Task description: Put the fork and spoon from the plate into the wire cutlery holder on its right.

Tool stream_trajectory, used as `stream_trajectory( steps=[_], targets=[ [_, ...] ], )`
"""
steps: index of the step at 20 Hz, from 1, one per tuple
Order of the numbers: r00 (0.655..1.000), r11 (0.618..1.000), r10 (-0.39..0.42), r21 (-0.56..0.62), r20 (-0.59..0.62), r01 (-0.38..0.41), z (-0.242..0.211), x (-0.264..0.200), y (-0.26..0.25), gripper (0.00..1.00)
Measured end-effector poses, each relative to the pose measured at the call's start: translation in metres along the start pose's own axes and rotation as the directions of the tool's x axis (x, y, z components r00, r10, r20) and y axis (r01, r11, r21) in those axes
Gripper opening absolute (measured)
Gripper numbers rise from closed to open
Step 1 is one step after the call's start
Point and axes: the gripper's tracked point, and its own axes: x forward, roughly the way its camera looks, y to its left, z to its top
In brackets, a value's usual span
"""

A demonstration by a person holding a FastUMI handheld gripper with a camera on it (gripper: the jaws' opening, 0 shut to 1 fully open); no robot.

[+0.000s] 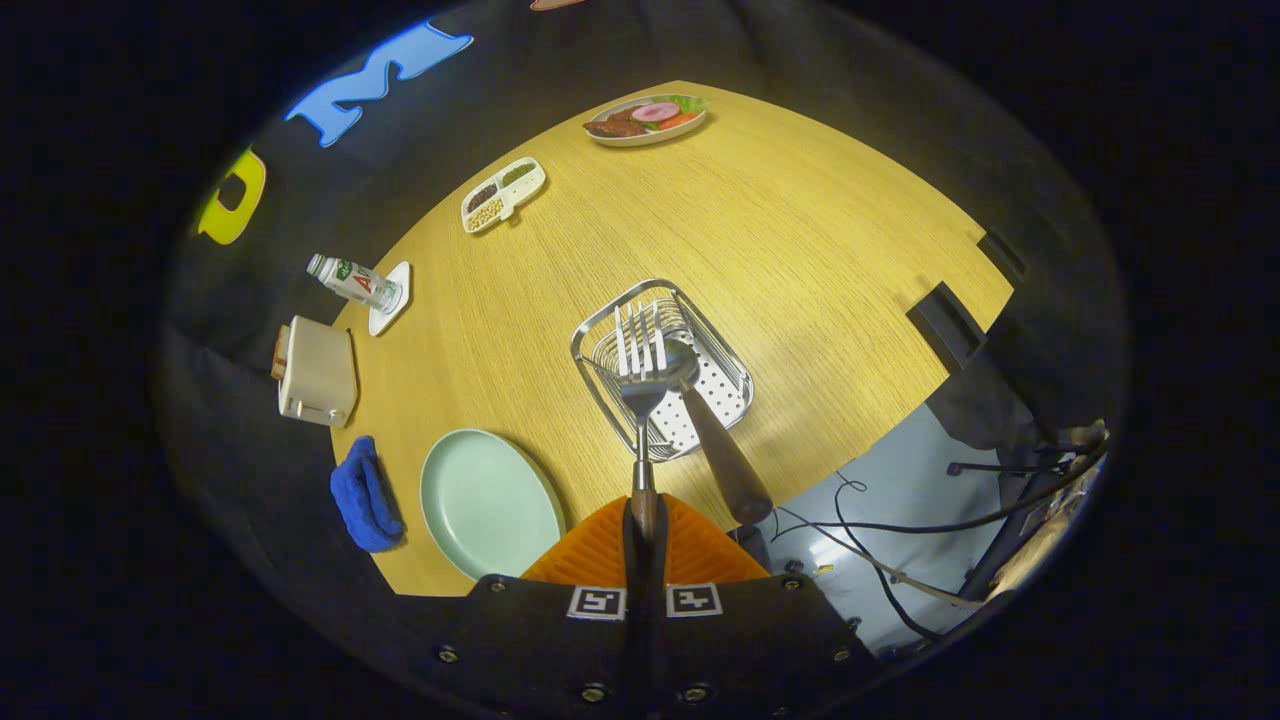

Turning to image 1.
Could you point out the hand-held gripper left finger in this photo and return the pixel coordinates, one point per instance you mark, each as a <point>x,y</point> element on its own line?
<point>632,540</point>

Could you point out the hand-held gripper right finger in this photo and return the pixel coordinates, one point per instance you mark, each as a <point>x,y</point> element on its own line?
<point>658,560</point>

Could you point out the pale green plate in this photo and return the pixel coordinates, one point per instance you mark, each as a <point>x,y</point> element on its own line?
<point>490,505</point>

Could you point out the blue cloth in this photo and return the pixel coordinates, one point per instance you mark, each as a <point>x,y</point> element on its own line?
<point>365,495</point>

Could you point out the white square coaster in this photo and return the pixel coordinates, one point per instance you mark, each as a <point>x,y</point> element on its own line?
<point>393,305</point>

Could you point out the black stand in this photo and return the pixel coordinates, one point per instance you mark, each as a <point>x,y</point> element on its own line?
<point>995,545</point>

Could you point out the cream white toaster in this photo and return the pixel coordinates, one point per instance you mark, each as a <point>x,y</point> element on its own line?
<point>320,372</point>

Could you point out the white divided bean dish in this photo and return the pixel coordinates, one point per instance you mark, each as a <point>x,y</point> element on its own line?
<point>510,192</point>

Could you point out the black table clamp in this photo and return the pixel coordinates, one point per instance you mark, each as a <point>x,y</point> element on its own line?
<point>945,325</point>
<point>1002,255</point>

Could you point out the small clear drink bottle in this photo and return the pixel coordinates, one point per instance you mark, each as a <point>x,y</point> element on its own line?
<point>358,283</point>

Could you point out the toasted bread slice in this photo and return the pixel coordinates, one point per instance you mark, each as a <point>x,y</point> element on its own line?
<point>281,352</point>

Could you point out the plate of toy food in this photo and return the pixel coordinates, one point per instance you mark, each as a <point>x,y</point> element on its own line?
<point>645,120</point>

